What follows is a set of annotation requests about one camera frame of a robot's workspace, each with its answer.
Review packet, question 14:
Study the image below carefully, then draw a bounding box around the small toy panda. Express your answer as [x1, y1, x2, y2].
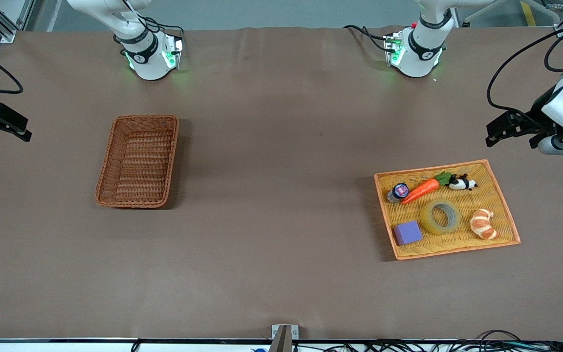
[448, 174, 478, 192]

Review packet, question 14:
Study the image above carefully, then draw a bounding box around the black right base cable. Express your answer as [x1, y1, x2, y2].
[142, 16, 185, 41]

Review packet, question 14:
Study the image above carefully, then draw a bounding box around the large table cover sheet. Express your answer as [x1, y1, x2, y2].
[0, 27, 563, 341]

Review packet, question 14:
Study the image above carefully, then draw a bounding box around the black base cable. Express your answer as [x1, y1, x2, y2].
[343, 24, 390, 52]
[142, 16, 185, 41]

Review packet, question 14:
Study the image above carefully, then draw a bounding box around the yellowish clear tape roll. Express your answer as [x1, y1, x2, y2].
[420, 199, 461, 236]

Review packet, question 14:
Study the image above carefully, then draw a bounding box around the metal bracket at table edge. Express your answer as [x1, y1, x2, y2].
[271, 324, 300, 352]

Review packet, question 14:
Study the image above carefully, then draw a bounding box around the purple foam block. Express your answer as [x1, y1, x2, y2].
[393, 220, 424, 246]

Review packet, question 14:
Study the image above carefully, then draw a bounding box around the flat orange wicker tray basket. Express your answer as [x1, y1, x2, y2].
[373, 159, 521, 261]

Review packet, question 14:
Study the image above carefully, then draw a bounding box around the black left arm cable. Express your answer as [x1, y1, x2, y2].
[486, 22, 563, 114]

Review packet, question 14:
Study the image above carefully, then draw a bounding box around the aluminium frame profile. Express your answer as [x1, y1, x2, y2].
[0, 0, 36, 44]

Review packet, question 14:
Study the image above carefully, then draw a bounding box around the deep brown wicker basket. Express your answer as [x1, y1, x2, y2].
[95, 114, 180, 209]

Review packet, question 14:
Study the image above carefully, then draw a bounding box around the black left base cable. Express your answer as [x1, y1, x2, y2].
[343, 24, 390, 52]

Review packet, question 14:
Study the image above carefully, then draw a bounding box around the small can with purple lid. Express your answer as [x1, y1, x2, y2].
[386, 183, 410, 203]

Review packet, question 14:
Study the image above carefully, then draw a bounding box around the orange toy carrot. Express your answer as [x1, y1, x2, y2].
[401, 171, 453, 205]

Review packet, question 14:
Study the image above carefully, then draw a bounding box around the black cable bundle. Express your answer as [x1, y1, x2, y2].
[330, 330, 563, 352]

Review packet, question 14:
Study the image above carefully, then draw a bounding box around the toy croissant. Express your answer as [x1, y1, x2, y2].
[470, 209, 499, 241]

